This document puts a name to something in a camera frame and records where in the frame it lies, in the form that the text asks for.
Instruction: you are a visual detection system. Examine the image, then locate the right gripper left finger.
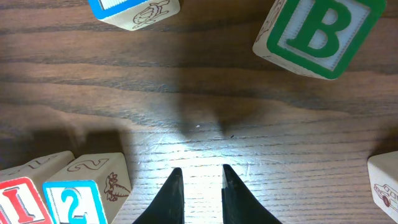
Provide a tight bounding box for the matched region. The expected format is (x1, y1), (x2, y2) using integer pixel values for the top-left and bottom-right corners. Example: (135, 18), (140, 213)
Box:
(133, 167), (185, 224)

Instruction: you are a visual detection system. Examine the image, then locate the green B block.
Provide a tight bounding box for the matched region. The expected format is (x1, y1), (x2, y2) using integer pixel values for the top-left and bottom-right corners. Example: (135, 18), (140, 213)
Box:
(252, 0), (386, 80)

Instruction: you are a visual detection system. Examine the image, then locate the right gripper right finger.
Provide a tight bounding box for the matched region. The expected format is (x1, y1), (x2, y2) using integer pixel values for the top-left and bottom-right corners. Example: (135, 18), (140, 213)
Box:
(221, 164), (282, 224)

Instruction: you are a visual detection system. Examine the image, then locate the red I block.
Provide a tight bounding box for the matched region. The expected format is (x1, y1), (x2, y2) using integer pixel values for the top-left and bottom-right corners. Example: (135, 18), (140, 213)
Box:
(1, 151), (75, 224)

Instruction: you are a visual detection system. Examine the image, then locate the blue 5 block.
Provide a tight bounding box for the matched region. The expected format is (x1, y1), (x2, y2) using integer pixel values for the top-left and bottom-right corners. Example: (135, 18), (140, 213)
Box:
(367, 151), (398, 223)

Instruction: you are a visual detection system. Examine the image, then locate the blue P block centre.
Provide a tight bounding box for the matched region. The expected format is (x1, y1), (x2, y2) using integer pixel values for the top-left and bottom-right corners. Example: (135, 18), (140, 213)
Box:
(88, 0), (180, 31)

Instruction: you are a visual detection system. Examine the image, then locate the blue 2 block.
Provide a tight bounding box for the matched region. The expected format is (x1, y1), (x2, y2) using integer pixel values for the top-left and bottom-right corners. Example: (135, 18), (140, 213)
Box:
(42, 152), (132, 224)

